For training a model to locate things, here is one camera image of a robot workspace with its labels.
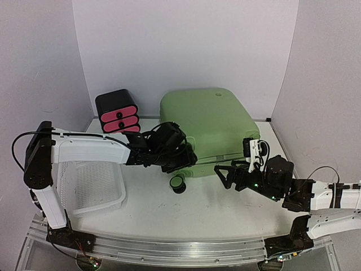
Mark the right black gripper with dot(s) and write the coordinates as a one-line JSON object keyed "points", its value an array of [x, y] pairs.
{"points": [[237, 176]]}

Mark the aluminium front rail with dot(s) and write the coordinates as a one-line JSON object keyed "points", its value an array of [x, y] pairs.
{"points": [[182, 254]]}

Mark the green hard-shell suitcase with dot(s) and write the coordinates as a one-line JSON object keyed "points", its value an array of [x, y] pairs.
{"points": [[215, 123]]}

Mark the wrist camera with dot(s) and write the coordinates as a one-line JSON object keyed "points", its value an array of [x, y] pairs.
{"points": [[164, 138], [273, 171]]}

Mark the black pink drawer organizer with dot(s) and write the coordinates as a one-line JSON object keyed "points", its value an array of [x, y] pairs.
{"points": [[117, 112]]}

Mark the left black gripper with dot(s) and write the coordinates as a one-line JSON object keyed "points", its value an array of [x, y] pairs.
{"points": [[188, 159]]}

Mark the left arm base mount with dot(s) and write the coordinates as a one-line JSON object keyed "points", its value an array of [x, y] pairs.
{"points": [[67, 238]]}

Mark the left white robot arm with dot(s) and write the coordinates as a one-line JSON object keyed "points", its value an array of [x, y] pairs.
{"points": [[50, 146]]}

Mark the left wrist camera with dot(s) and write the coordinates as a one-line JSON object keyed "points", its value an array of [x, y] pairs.
{"points": [[164, 138]]}

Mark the white perforated plastic basket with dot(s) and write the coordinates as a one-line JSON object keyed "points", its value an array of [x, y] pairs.
{"points": [[90, 187]]}

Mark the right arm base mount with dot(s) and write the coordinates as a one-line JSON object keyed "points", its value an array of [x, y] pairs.
{"points": [[296, 241]]}

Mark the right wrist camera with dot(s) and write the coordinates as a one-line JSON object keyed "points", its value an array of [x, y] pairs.
{"points": [[273, 171]]}

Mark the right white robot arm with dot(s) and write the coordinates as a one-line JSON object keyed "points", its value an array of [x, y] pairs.
{"points": [[326, 207]]}

